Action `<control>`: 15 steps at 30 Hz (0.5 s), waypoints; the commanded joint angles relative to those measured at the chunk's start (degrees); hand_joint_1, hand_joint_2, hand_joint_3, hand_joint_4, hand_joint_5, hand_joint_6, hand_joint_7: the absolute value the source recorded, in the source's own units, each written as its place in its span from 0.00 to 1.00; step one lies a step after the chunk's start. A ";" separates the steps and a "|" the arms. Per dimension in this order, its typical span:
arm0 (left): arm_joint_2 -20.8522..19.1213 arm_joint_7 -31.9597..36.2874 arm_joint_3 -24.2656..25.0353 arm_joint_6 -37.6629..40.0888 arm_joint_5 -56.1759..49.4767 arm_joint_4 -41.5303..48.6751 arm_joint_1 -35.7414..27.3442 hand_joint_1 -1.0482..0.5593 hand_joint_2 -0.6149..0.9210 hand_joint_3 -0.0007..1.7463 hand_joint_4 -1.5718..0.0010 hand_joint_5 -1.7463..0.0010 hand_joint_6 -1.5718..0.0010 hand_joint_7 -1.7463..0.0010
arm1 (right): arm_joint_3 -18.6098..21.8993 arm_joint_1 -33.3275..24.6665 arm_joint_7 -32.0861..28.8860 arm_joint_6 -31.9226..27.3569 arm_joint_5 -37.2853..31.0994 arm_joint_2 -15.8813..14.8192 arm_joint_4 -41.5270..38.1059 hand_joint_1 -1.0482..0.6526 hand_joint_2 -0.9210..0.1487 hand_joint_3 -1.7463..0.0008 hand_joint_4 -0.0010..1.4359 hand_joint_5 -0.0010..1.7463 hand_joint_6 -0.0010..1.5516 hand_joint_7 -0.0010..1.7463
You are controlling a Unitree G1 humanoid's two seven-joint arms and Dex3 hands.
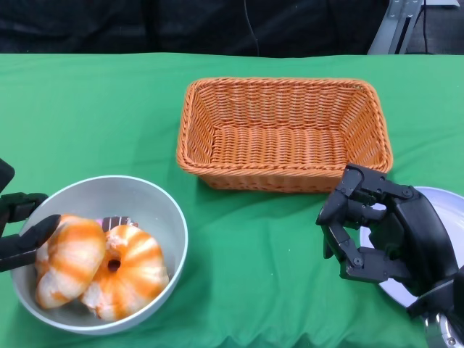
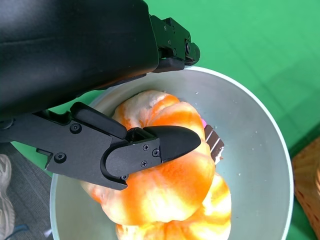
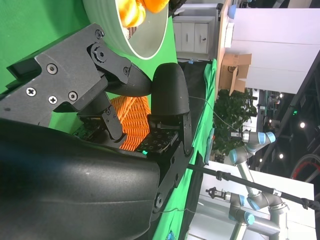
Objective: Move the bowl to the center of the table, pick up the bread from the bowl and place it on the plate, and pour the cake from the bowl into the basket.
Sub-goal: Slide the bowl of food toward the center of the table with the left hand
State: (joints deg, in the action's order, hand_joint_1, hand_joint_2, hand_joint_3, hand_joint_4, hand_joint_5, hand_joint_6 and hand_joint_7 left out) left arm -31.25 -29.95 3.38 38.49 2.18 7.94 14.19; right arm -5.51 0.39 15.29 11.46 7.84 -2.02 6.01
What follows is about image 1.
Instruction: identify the lavender plate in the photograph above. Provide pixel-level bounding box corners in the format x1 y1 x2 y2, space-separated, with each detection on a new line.
357 186 464 309

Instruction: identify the orange striped ring bread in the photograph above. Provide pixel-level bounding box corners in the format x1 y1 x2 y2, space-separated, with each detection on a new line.
35 214 107 310
80 224 170 322

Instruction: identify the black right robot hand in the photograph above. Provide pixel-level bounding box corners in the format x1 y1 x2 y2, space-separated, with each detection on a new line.
315 163 461 298

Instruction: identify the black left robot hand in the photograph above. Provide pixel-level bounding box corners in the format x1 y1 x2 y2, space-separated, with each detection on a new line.
0 157 62 273

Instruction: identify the grey bowl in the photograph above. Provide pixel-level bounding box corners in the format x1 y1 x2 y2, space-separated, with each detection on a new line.
9 175 189 335

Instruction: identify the black backdrop curtain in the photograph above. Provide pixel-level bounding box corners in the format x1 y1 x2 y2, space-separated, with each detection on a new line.
0 0 464 57

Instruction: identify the thin black hanging cable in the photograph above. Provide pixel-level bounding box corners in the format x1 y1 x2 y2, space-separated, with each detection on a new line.
243 0 260 56

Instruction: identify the green tablecloth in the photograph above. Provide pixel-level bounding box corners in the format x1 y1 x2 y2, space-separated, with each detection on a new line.
0 53 464 348

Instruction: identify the grey metal stand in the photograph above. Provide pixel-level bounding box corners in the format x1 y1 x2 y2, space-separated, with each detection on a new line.
366 0 423 55

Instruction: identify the pink and chocolate cake slice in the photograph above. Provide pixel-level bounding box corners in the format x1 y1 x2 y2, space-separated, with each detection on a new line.
96 215 141 233

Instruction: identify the thin black cable by stand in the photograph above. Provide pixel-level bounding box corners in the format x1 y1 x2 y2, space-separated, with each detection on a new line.
416 0 433 54

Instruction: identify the orange wicker basket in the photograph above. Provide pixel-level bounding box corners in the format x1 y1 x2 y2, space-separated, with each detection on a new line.
176 76 394 193

